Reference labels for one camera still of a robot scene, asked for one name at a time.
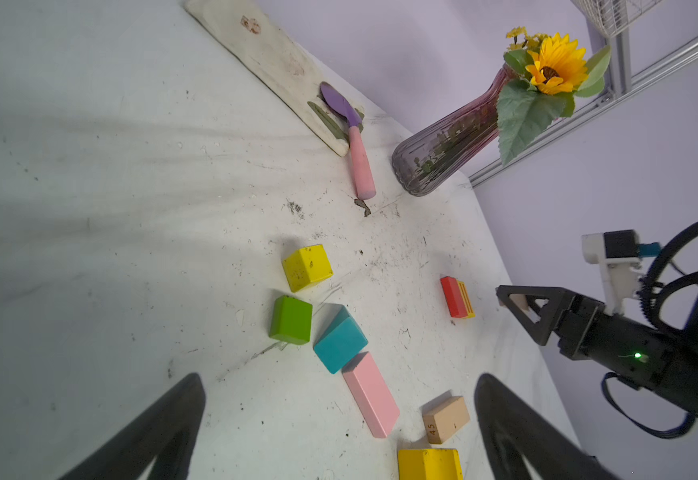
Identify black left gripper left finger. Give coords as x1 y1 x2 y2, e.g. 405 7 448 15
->
63 373 206 479

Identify pink rectangular block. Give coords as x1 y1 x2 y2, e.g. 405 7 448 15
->
342 352 400 438

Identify yellow striped block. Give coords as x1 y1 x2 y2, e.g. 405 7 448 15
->
458 281 475 318

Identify red rectangular block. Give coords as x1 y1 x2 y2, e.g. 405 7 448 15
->
440 276 468 319

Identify yellow cube block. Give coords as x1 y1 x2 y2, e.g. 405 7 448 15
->
282 244 333 293

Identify yellow arch block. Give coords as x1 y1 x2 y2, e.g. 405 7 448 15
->
397 449 463 480

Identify yellow sunflower bouquet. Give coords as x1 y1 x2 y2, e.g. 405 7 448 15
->
496 27 611 165

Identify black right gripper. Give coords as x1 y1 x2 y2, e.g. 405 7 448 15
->
496 285 698 438

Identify teal wedge block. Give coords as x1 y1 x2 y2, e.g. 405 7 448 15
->
313 306 368 374

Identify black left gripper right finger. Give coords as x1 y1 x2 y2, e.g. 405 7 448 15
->
474 373 615 479

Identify natural wood block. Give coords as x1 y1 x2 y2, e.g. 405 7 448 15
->
422 396 470 445

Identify white wire wall basket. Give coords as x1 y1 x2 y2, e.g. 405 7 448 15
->
571 0 661 38

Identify green cube block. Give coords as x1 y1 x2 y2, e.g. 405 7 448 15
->
269 295 313 345

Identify purple glass vase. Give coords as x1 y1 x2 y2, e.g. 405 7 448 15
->
391 65 517 197

